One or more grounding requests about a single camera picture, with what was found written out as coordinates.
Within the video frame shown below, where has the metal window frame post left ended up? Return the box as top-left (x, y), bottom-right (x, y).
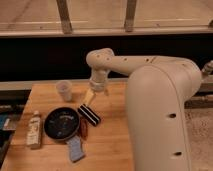
top-left (56, 0), bottom-right (72, 34)

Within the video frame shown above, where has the white object at right edge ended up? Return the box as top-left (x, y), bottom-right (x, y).
top-left (201, 60), bottom-right (213, 78)

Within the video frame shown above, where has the black ceramic bowl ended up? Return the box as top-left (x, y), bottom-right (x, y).
top-left (44, 107), bottom-right (80, 141)

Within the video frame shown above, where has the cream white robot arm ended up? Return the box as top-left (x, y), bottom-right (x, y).
top-left (86, 48), bottom-right (202, 171)

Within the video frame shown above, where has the translucent plastic cup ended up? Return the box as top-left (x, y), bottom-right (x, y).
top-left (56, 80), bottom-right (72, 102)

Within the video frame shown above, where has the brown red small object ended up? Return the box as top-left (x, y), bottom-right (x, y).
top-left (80, 118), bottom-right (88, 140)

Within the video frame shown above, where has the metal window frame post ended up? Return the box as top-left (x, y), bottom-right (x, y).
top-left (56, 0), bottom-right (72, 34)
top-left (124, 0), bottom-right (137, 32)

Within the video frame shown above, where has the blue grey sponge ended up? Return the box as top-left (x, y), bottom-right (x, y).
top-left (67, 136), bottom-right (85, 162)

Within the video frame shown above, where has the metal window frame post right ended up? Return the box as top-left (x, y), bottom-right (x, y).
top-left (124, 0), bottom-right (137, 32)

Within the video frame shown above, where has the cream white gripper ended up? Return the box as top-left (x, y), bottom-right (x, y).
top-left (83, 69), bottom-right (109, 106)

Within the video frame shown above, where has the white bottle with label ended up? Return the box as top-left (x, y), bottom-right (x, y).
top-left (26, 111), bottom-right (42, 149)

